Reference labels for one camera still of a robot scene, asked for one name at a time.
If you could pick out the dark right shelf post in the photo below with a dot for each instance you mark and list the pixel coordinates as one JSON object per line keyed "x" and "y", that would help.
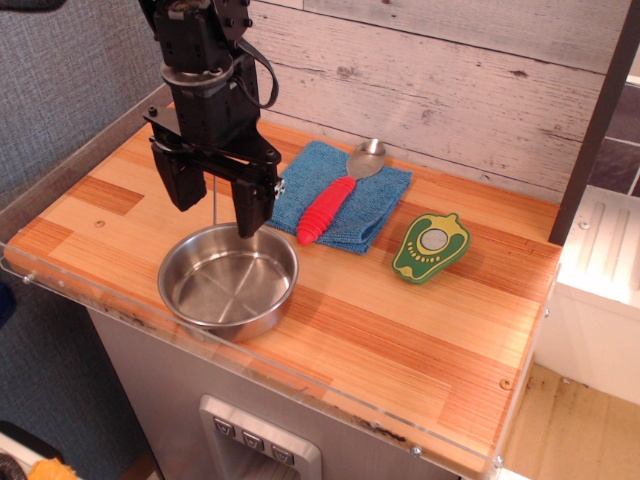
{"x": 615, "y": 79}

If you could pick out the orange object bottom left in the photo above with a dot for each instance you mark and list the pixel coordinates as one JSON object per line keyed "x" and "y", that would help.
{"x": 51, "y": 469}

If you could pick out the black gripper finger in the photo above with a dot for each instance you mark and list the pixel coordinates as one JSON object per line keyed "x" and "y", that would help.
{"x": 183, "y": 181}
{"x": 253, "y": 204}

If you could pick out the red handled metal spoon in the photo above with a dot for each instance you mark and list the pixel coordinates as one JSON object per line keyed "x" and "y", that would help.
{"x": 365, "y": 161}

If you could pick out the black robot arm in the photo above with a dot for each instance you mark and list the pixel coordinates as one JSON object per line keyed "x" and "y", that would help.
{"x": 203, "y": 46}

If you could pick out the silver dispenser button panel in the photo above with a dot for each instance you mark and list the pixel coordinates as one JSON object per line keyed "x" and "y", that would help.
{"x": 244, "y": 446}

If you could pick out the clear acrylic edge guard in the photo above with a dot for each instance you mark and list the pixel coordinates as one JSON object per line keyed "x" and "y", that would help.
{"x": 436, "y": 365}

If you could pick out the blue folded cloth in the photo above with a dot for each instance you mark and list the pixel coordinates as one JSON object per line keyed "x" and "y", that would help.
{"x": 362, "y": 215}

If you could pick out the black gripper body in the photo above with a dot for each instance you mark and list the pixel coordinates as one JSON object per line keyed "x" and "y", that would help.
{"x": 218, "y": 128}

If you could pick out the stainless steel pan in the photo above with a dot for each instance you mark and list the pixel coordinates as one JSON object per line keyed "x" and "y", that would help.
{"x": 219, "y": 283}

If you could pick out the green toy pepper half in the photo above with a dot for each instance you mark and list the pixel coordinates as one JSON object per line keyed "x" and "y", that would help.
{"x": 431, "y": 244}

